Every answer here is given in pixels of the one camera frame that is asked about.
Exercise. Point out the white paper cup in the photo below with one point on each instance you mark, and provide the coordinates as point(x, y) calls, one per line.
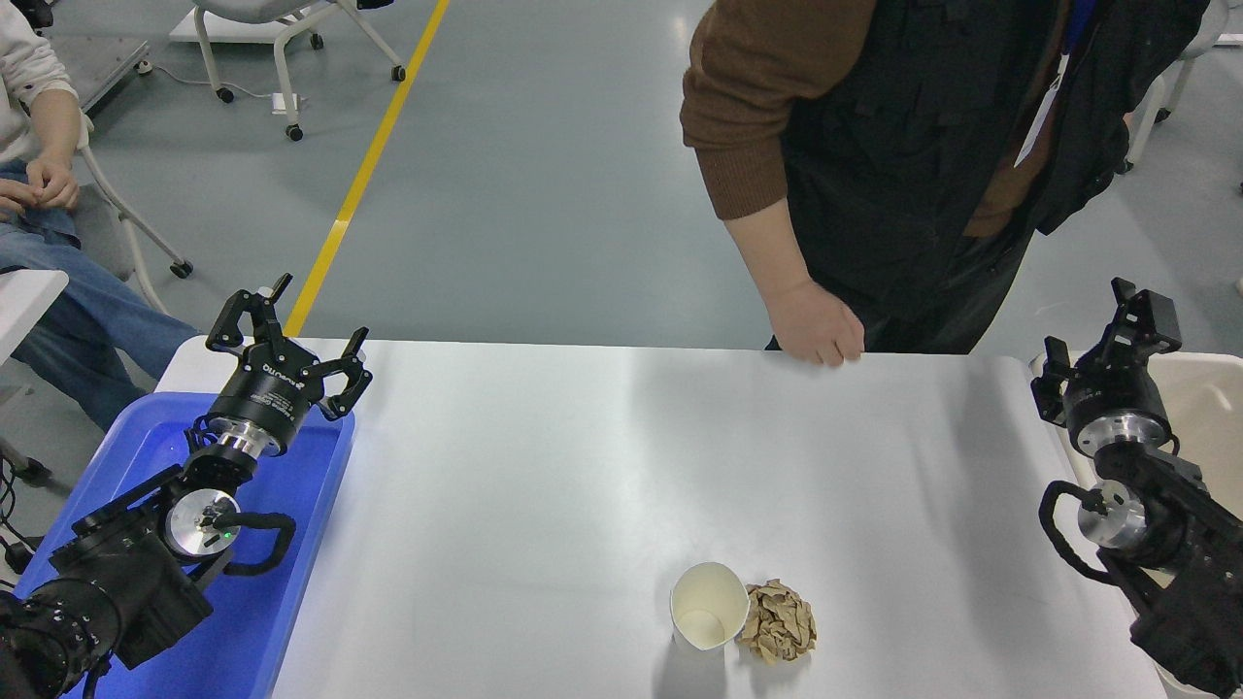
point(709, 602)

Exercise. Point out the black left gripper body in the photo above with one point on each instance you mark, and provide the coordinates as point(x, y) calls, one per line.
point(272, 383)

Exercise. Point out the seated person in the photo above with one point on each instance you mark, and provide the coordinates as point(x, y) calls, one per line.
point(87, 311)

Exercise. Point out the large pale plastic bin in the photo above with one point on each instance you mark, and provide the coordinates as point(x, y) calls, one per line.
point(1209, 398)

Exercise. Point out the white power strip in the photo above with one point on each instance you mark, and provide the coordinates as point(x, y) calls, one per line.
point(286, 103)

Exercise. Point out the grey metal platform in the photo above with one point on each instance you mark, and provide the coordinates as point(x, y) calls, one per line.
point(97, 68)

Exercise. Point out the standing person's forearm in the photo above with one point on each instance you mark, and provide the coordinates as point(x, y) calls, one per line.
point(772, 248)

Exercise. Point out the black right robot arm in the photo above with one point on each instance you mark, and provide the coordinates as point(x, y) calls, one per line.
point(1185, 582)

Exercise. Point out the white frame wheeled chair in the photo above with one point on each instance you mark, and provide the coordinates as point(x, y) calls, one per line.
point(243, 8)

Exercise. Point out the small white side table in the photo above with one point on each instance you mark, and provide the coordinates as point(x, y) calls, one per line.
point(24, 301)

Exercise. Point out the white badge card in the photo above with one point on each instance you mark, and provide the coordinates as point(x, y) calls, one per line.
point(1039, 116)

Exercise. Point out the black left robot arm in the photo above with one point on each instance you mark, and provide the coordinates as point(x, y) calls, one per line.
point(126, 582)

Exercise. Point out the standing person's hand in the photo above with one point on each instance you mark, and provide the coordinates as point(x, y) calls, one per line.
point(816, 325)

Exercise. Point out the white wheeled chair grey seat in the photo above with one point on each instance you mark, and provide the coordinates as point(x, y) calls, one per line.
point(102, 233)

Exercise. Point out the seated person's right hand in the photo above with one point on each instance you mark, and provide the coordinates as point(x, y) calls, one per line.
point(17, 199)

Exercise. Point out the white chair with jacket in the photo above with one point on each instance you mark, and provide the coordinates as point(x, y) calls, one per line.
point(1156, 107)

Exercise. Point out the seated person's left hand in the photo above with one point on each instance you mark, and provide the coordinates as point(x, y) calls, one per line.
point(56, 184)

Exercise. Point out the crumpled tan paper ball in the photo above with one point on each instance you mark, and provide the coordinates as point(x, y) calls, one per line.
point(777, 626)

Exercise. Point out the blue plastic tray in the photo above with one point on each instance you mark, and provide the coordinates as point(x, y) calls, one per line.
point(291, 544)

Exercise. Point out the seated person's left forearm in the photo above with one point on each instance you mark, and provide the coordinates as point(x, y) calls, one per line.
point(56, 126)

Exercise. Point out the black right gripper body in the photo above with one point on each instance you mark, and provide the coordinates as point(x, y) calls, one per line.
point(1117, 393)

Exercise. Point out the standing person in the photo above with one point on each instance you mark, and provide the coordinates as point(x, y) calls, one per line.
point(893, 146)

